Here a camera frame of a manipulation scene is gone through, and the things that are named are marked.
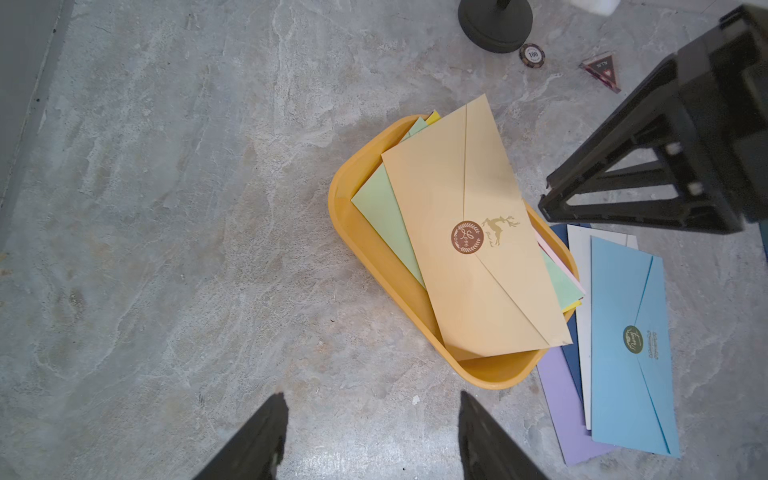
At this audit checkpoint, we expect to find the white envelope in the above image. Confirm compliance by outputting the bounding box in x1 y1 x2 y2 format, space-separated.
566 224 640 432

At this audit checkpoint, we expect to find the light blue envelope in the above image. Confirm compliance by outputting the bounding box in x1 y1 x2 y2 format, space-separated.
591 238 681 458

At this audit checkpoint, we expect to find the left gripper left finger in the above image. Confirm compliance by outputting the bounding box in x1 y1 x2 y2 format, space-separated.
194 392 289 480

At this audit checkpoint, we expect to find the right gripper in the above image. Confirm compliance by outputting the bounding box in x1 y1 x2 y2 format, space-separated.
538 4 767 234

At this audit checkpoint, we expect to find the purple envelope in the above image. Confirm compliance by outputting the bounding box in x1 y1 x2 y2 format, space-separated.
537 348 617 466

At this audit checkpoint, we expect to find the yellow storage tray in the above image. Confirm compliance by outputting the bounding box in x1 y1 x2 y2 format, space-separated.
328 117 571 390

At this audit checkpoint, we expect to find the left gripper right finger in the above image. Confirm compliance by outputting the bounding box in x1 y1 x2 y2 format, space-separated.
458 391 547 480

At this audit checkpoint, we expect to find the pink envelope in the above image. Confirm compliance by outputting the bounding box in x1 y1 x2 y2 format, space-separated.
535 232 586 295

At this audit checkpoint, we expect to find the small round ring badge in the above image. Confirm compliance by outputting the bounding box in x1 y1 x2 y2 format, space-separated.
519 43 545 69

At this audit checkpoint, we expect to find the navy blue envelope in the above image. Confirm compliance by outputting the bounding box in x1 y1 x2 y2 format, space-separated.
552 224 583 401

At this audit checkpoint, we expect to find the tan envelope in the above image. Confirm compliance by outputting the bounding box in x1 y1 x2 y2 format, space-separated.
382 96 571 361

